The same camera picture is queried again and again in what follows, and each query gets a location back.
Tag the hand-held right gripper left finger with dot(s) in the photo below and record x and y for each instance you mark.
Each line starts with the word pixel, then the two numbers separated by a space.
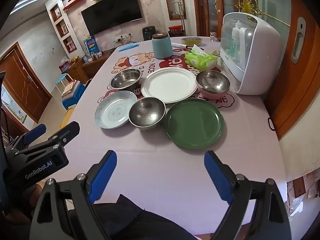
pixel 102 177

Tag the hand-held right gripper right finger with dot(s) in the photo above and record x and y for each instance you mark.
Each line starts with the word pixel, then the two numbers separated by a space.
pixel 218 177

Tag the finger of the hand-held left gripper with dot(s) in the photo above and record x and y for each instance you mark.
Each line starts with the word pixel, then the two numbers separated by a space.
pixel 67 131
pixel 35 132

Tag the pale blue patterned plate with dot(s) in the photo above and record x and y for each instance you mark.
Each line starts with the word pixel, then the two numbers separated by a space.
pixel 112 110

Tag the green plate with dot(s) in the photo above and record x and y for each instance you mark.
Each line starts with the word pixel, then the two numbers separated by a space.
pixel 195 123

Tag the wide steel bowl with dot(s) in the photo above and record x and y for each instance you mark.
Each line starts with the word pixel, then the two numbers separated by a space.
pixel 125 78

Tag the round steel bowl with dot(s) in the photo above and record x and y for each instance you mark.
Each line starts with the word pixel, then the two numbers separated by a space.
pixel 147 112

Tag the pink steel bowl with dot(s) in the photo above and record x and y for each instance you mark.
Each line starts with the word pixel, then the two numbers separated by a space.
pixel 212 81

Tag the white plate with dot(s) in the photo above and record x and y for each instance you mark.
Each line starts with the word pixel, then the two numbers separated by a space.
pixel 168 85

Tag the yellow plastic stool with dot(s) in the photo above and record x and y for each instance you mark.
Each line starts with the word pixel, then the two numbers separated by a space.
pixel 67 117

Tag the blue plastic stool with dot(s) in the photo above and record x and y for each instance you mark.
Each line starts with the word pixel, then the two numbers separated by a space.
pixel 72 100

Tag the stack of books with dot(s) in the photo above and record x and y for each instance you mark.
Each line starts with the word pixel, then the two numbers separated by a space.
pixel 71 88

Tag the wooden room door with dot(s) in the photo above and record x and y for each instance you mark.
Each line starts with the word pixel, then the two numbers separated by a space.
pixel 22 85

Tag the person's dark clothing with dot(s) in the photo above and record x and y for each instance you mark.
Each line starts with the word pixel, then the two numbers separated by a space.
pixel 130 220

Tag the red gift box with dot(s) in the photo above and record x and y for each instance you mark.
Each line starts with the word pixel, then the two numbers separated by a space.
pixel 64 67

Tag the wooden television cabinet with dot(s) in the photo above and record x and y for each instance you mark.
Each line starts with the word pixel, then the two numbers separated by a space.
pixel 92 65

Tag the blue printed box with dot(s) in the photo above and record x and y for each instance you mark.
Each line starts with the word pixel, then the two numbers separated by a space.
pixel 91 45

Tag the green tissue pack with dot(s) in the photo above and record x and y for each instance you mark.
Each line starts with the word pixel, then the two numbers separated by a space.
pixel 200 60

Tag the white sterilizer cabinet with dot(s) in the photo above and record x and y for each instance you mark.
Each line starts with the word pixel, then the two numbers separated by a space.
pixel 262 62

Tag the teal canister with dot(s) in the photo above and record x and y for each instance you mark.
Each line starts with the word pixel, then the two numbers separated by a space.
pixel 162 47

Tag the black television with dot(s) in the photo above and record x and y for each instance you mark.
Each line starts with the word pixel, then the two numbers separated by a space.
pixel 111 12

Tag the black appliance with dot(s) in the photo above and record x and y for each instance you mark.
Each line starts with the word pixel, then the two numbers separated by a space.
pixel 148 32

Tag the yellow tin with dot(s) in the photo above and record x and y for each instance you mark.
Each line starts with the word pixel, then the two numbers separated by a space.
pixel 191 40

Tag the glass jar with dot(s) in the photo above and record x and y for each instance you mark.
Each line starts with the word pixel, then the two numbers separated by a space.
pixel 213 37

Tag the colourful wall poster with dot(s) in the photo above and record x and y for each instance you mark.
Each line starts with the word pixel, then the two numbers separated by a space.
pixel 12 107

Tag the paper sheets on wall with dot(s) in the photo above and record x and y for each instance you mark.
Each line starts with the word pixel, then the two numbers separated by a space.
pixel 298 187

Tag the wall niche shelving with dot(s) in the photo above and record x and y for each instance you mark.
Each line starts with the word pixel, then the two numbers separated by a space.
pixel 60 11

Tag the red wall shelf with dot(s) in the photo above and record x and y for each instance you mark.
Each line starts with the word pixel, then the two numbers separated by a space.
pixel 75 2

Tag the tall wall niche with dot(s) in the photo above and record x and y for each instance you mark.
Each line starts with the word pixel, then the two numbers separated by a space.
pixel 175 5

